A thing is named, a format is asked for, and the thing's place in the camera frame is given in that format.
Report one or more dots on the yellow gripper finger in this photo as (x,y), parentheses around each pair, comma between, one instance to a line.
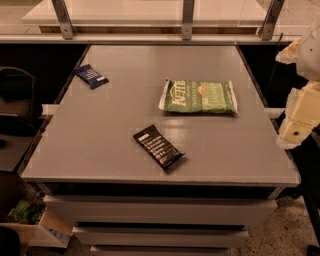
(302,115)
(289,54)

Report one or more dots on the green jalapeno chip bag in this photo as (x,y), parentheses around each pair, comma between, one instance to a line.
(182,96)

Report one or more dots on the blue rxbar blueberry bar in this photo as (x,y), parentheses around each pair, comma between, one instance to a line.
(90,76)

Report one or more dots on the black snack bar wrapper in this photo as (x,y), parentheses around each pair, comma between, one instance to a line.
(158,147)

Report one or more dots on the white drawer cabinet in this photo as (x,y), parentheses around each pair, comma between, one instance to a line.
(161,217)

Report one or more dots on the black office chair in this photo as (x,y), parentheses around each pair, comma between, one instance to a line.
(20,107)

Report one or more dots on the cardboard box with items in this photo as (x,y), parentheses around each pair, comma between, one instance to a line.
(29,224)

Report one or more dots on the right metal shelf bracket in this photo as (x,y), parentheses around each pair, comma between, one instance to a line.
(266,31)

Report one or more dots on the metal shelf bracket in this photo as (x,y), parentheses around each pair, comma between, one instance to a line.
(266,31)
(187,19)
(63,18)

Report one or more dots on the middle metal shelf bracket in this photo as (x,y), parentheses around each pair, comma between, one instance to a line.
(187,19)

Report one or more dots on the left metal shelf bracket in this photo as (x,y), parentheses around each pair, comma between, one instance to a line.
(63,18)

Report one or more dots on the white wall shelf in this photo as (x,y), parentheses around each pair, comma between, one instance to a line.
(164,12)

